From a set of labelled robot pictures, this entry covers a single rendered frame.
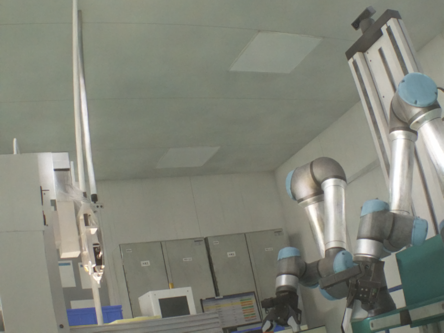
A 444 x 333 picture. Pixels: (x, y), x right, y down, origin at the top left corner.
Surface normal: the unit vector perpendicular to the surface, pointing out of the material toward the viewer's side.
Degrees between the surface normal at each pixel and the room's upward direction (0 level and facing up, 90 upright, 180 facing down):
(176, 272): 90
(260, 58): 180
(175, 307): 90
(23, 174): 90
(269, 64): 180
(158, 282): 90
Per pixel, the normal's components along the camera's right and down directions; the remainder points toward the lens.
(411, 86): -0.10, -0.44
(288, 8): 0.19, 0.92
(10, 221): 0.38, -0.38
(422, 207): -0.92, 0.05
